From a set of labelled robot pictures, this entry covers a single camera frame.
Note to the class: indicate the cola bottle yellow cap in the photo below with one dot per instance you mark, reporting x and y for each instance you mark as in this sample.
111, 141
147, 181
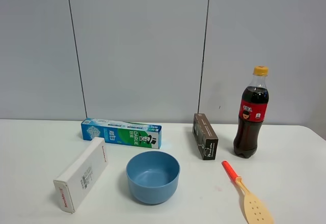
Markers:
251, 115

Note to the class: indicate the blue green toothpaste box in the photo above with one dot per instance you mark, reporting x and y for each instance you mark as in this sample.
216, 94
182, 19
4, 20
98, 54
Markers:
122, 133

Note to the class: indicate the dark brown rectangular box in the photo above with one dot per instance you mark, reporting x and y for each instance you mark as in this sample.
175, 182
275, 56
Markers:
205, 136

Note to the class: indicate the blue plastic bowl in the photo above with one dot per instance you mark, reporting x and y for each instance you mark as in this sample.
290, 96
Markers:
153, 177

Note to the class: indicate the white rectangular box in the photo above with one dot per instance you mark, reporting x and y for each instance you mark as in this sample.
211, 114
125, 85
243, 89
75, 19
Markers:
73, 185

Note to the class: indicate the slotted spatula red handle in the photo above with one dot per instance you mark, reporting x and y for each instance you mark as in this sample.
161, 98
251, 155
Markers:
255, 210

